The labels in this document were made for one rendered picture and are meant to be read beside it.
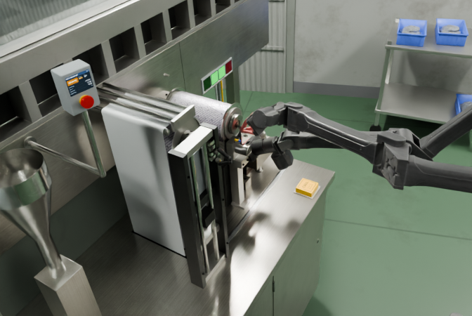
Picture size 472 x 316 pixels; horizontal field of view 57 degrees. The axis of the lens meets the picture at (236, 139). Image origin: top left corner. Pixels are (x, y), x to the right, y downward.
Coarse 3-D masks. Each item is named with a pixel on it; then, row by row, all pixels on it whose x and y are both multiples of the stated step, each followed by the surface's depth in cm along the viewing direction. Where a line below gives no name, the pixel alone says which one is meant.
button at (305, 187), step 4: (304, 180) 177; (308, 180) 177; (300, 184) 176; (304, 184) 176; (308, 184) 175; (312, 184) 175; (316, 184) 175; (296, 188) 174; (300, 188) 174; (304, 188) 174; (308, 188) 173; (312, 188) 173; (316, 188) 175; (300, 192) 174; (304, 192) 173; (308, 192) 172; (312, 192) 172; (308, 196) 173
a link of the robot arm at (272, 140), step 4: (276, 136) 158; (264, 140) 159; (268, 140) 158; (272, 140) 156; (276, 140) 157; (264, 144) 158; (268, 144) 157; (272, 144) 156; (276, 144) 157; (264, 148) 159; (268, 148) 158; (272, 148) 157; (276, 148) 157; (268, 152) 160; (276, 152) 161; (280, 152) 158; (276, 156) 159
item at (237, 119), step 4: (232, 116) 152; (236, 116) 152; (240, 116) 155; (232, 120) 152; (236, 120) 153; (240, 120) 156; (228, 124) 152; (232, 124) 152; (236, 124) 154; (240, 124) 157; (228, 128) 153; (232, 128) 152; (236, 128) 155; (232, 132) 153; (236, 132) 155
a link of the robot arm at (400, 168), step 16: (384, 144) 108; (384, 160) 108; (400, 160) 99; (416, 160) 100; (384, 176) 107; (400, 176) 100; (416, 176) 99; (432, 176) 98; (448, 176) 97; (464, 176) 95
